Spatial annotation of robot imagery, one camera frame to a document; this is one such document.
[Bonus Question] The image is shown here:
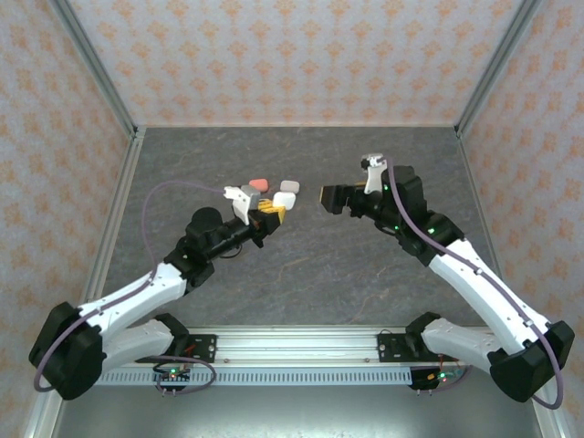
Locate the small circuit board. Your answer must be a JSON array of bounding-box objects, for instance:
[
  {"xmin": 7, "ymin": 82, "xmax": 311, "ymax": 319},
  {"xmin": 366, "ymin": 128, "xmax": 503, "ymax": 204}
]
[
  {"xmin": 412, "ymin": 367, "xmax": 464, "ymax": 390},
  {"xmin": 152, "ymin": 364, "xmax": 193, "ymax": 384}
]

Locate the aluminium table side rail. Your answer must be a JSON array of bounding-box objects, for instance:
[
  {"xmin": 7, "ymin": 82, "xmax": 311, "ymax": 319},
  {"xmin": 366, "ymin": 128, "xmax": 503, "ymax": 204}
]
[
  {"xmin": 455, "ymin": 127, "xmax": 567, "ymax": 438},
  {"xmin": 25, "ymin": 127, "xmax": 148, "ymax": 438}
]

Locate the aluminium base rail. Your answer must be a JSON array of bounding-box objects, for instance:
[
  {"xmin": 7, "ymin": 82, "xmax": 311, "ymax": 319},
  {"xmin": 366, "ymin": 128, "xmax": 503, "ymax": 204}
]
[{"xmin": 109, "ymin": 326, "xmax": 496, "ymax": 366}]

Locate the thin purple cable loop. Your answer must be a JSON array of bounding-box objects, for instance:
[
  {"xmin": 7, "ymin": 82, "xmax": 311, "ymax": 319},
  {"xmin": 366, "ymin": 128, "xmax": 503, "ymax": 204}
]
[{"xmin": 154, "ymin": 355, "xmax": 216, "ymax": 394}]

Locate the aluminium frame post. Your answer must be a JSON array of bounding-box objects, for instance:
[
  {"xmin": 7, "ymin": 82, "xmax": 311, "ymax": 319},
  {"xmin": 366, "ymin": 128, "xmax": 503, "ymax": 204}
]
[
  {"xmin": 47, "ymin": 0, "xmax": 141, "ymax": 138},
  {"xmin": 455, "ymin": 0, "xmax": 544, "ymax": 138}
]

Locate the slotted grey cable duct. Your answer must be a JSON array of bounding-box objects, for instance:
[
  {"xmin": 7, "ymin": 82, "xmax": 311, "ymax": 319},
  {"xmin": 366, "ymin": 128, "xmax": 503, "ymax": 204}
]
[{"xmin": 98, "ymin": 368, "xmax": 414, "ymax": 388}]

